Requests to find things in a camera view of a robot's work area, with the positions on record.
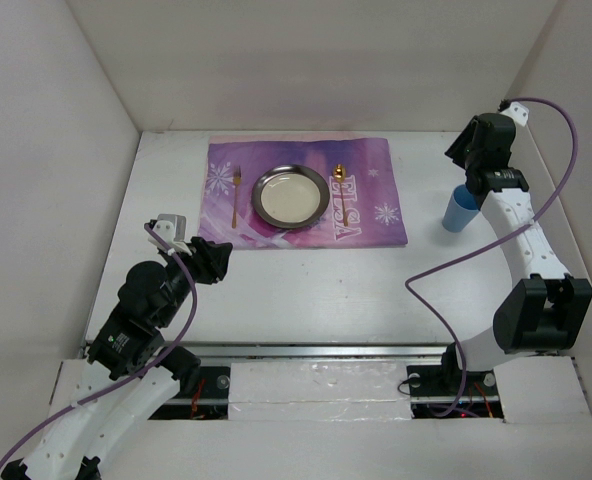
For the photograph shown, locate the blue plastic cup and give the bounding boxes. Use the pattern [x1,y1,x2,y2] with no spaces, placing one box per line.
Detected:
[442,184,479,233]

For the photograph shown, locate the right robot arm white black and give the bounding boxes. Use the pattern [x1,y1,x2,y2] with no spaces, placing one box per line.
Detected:
[438,102,592,394]

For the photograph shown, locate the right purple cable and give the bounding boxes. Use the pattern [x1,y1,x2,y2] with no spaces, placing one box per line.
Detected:
[405,97,580,419]

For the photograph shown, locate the metal rimmed cream plate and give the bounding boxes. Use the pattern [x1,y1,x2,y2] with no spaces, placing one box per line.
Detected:
[251,164,330,230]

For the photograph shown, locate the gold fork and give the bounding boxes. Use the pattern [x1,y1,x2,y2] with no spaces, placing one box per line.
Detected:
[231,165,242,229]

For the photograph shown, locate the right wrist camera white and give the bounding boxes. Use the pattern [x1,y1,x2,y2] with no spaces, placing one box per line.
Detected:
[498,100,530,127]

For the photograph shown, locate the gold spoon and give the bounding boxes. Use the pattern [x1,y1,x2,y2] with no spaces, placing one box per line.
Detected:
[333,164,349,227]

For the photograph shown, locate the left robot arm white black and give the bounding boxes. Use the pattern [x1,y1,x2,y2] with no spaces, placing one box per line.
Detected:
[0,236,233,479]

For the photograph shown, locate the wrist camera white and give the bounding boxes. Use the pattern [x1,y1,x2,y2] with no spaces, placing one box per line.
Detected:
[498,100,530,127]
[144,214,190,256]

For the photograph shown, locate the purple printed cloth placemat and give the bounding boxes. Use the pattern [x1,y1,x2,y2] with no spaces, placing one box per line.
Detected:
[198,132,407,250]

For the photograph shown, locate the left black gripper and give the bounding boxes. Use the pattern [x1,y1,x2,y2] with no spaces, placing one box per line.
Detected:
[156,234,231,326]

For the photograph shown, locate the purple cable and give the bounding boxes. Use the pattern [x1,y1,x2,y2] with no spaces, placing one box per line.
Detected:
[0,223,200,480]
[405,97,580,419]

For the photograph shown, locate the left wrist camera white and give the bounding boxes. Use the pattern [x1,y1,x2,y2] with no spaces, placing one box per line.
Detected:
[144,214,190,256]

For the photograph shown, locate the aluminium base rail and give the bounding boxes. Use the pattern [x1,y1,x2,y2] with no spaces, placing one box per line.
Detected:
[78,132,557,416]

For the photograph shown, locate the white foam block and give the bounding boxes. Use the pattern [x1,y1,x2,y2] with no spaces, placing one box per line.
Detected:
[228,360,412,422]

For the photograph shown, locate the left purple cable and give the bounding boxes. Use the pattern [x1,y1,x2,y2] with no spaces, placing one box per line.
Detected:
[0,223,200,480]

